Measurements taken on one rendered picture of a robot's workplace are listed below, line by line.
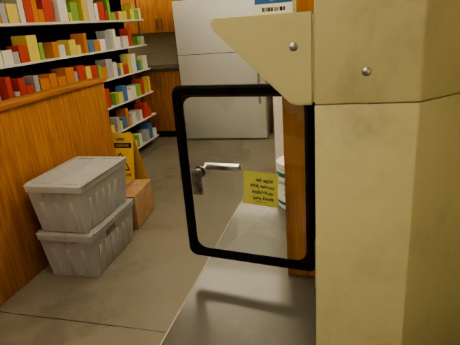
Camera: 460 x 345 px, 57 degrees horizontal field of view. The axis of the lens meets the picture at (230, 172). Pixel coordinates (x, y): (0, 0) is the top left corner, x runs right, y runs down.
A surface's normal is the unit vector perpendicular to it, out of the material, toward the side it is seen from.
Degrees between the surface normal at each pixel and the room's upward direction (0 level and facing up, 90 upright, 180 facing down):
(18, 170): 90
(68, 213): 95
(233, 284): 0
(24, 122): 90
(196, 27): 90
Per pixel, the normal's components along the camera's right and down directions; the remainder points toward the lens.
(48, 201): -0.24, 0.43
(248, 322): -0.07, -0.94
